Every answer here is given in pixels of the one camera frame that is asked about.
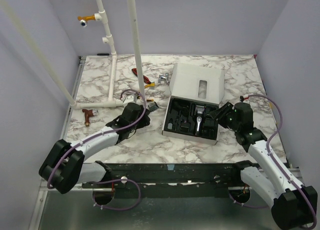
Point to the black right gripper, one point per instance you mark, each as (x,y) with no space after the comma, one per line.
(223,111)

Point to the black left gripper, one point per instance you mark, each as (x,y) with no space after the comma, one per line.
(144,122)

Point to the clear black clipper guard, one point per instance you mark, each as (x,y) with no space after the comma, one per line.
(152,106)

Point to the white hair clipper kit box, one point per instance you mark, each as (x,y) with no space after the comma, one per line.
(192,85)

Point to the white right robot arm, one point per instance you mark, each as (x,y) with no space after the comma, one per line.
(292,204)

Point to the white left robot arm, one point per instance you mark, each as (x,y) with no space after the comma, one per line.
(65,165)

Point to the small oil bottle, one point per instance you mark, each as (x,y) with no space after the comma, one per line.
(170,126)

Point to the brown garden faucet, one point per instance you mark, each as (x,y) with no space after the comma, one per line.
(89,113)

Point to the chrome faucet fitting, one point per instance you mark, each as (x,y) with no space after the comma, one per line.
(164,78)

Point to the black guard comb in tray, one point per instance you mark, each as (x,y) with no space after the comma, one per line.
(184,127)

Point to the orange faucet on pipe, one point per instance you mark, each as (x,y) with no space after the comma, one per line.
(83,20)

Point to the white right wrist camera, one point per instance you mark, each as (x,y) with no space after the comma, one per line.
(243,98)

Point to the white PVC pipe frame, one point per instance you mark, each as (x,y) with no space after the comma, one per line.
(100,16)

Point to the yellow wire brush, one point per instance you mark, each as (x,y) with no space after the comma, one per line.
(150,86)

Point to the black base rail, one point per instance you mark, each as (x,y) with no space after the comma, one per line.
(155,180)

